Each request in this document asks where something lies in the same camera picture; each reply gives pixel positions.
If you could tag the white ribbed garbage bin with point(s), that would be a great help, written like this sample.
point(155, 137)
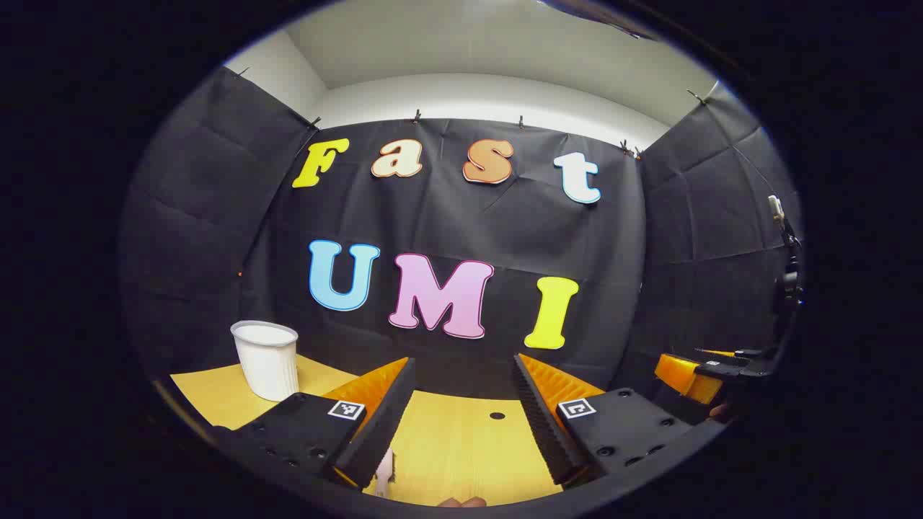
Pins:
point(267, 360)

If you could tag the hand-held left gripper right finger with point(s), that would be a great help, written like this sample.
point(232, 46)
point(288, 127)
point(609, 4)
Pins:
point(541, 425)

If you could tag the pale pink dustpan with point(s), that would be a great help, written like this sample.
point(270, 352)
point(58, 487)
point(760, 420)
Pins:
point(386, 468)

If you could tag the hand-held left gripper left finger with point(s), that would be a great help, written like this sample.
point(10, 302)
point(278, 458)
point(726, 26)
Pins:
point(389, 411)

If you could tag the wooden desktop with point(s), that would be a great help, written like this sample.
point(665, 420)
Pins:
point(461, 447)

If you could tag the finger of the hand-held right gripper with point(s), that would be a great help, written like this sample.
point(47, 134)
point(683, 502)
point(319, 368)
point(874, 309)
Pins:
point(685, 375)
point(746, 353)

